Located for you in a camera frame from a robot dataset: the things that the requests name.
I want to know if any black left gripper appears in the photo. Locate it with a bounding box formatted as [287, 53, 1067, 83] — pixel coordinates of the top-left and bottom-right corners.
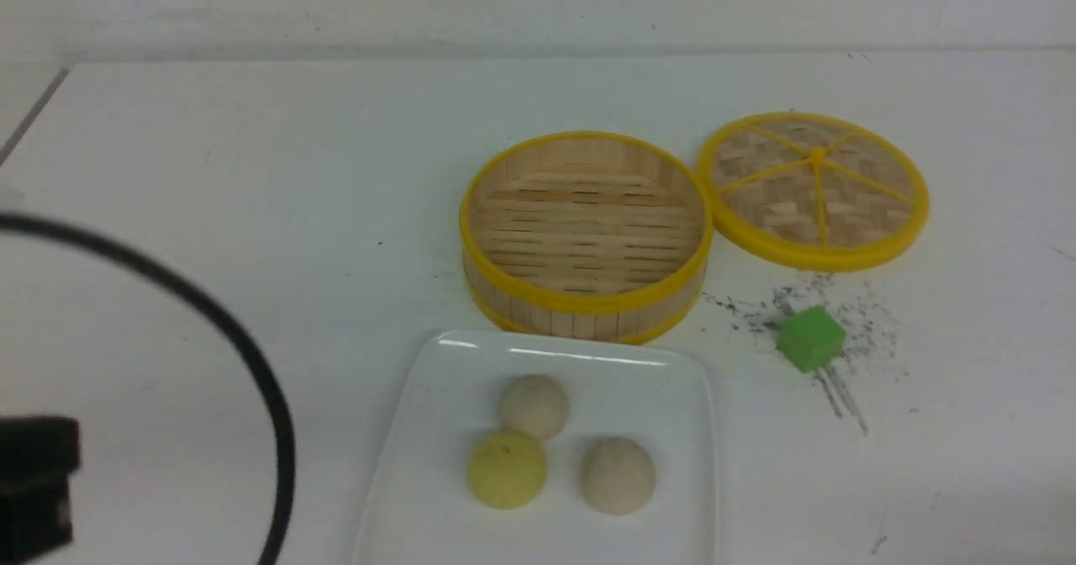
[1, 416, 82, 564]

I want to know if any yellow steamed bun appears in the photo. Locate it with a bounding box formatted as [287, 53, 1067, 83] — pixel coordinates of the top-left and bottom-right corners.
[467, 430, 548, 510]

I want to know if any white steamed bun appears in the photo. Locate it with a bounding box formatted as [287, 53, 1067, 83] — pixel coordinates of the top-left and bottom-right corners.
[497, 375, 570, 441]
[579, 437, 657, 515]

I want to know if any white rectangular plate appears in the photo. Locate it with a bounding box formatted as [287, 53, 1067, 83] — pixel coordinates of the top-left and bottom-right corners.
[352, 330, 721, 564]

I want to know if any bamboo steamer basket yellow rim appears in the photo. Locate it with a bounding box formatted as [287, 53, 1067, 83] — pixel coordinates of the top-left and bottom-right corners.
[461, 131, 714, 344]

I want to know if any green cube block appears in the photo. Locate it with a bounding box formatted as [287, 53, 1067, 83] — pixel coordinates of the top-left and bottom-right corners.
[776, 307, 848, 375]

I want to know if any bamboo steamer lid yellow rim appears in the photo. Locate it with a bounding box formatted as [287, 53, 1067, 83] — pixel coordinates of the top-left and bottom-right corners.
[695, 110, 931, 273]

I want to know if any black cable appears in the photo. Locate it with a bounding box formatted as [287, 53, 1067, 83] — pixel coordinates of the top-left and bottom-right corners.
[0, 212, 297, 565]

